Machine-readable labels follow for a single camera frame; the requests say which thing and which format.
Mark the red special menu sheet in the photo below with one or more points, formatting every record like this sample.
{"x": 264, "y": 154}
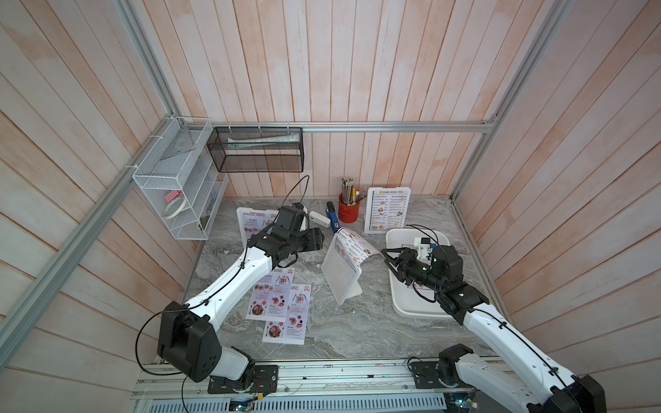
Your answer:
{"x": 292, "y": 330}
{"x": 270, "y": 296}

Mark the red metal bucket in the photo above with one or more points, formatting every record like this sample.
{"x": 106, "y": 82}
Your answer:
{"x": 348, "y": 213}

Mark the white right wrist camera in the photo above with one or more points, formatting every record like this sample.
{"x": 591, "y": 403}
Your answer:
{"x": 424, "y": 246}

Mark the white stapler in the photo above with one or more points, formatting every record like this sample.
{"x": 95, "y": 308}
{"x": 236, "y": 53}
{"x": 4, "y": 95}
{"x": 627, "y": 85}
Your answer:
{"x": 319, "y": 219}

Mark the white tape roll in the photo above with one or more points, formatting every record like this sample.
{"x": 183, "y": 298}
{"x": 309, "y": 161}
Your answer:
{"x": 174, "y": 207}

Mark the white menu holder front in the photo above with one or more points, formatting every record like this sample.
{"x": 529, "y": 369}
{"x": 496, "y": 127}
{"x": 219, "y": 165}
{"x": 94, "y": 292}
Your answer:
{"x": 387, "y": 209}

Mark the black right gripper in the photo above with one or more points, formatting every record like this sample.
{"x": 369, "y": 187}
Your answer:
{"x": 407, "y": 255}

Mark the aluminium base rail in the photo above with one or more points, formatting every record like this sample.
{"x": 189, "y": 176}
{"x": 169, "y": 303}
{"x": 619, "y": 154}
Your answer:
{"x": 378, "y": 385}

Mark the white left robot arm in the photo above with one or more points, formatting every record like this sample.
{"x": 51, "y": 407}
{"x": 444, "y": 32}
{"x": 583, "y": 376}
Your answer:
{"x": 189, "y": 333}

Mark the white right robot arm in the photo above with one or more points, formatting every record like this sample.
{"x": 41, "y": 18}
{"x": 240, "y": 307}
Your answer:
{"x": 511, "y": 351}

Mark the black mesh wall basket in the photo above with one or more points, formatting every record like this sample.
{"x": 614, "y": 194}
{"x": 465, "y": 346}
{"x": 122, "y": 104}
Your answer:
{"x": 257, "y": 149}

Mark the white menu holder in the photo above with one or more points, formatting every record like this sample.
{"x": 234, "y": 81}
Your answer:
{"x": 387, "y": 209}
{"x": 340, "y": 267}
{"x": 252, "y": 221}

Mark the white wire wall shelf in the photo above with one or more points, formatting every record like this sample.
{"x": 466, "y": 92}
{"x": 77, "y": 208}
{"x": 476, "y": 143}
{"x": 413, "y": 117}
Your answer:
{"x": 177, "y": 158}

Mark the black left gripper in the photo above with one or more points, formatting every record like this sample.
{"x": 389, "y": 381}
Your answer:
{"x": 315, "y": 241}

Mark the white plastic tray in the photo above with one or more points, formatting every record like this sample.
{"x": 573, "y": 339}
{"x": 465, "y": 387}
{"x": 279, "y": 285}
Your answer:
{"x": 414, "y": 301}

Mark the Dim Sum Inn menu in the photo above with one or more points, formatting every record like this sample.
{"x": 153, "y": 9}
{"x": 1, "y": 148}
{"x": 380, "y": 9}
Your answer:
{"x": 353, "y": 248}
{"x": 387, "y": 209}

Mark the pink eraser block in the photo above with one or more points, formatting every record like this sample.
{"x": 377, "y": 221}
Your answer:
{"x": 172, "y": 195}

